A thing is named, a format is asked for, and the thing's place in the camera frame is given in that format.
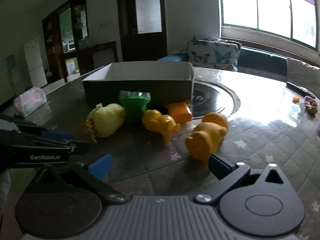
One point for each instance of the dark door with glass pane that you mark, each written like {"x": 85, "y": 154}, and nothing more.
{"x": 125, "y": 17}

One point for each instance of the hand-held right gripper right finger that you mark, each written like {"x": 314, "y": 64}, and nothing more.
{"x": 218, "y": 164}

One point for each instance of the black remote control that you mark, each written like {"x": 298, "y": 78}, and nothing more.
{"x": 300, "y": 90}

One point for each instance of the orange snack packet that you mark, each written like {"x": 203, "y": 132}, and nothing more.
{"x": 178, "y": 112}

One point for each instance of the dark green sofa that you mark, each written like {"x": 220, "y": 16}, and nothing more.
{"x": 262, "y": 63}

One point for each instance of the dark wooden sideboard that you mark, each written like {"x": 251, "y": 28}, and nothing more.
{"x": 100, "y": 55}

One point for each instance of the orange rubber duck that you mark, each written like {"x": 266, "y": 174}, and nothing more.
{"x": 205, "y": 137}

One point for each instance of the green snack packet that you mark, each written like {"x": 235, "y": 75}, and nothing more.
{"x": 133, "y": 105}

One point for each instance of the round black turntable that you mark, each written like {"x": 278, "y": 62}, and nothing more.
{"x": 215, "y": 97}

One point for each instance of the white quilted cushion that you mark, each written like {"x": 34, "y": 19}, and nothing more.
{"x": 303, "y": 73}

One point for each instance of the black white storage box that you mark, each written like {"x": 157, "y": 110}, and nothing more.
{"x": 140, "y": 90}

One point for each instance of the pink tissue pack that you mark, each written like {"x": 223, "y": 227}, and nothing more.
{"x": 30, "y": 102}

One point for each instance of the green framed window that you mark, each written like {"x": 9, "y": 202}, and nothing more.
{"x": 270, "y": 7}

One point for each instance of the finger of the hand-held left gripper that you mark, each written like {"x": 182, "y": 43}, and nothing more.
{"x": 78, "y": 148}
{"x": 58, "y": 135}

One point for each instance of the white refrigerator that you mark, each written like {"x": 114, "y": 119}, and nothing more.
{"x": 35, "y": 62}

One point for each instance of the yellow rubber duck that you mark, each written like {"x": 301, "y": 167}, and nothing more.
{"x": 160, "y": 125}

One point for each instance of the butterfly print pillow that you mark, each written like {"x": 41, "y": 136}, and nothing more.
{"x": 212, "y": 56}
{"x": 220, "y": 41}

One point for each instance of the blue cushion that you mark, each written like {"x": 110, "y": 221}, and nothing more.
{"x": 172, "y": 58}

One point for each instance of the dark wooden glass cabinet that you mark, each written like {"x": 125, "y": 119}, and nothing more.
{"x": 53, "y": 42}

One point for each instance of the small orange toy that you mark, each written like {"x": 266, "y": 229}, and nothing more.
{"x": 296, "y": 99}

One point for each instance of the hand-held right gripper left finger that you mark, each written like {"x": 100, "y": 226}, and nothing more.
{"x": 100, "y": 168}

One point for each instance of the purple toy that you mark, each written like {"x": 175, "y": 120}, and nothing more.
{"x": 318, "y": 130}

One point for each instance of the pink toy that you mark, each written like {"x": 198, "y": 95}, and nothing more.
{"x": 310, "y": 101}

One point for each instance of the pale yellow plush duck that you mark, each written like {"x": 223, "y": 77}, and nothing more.
{"x": 107, "y": 120}

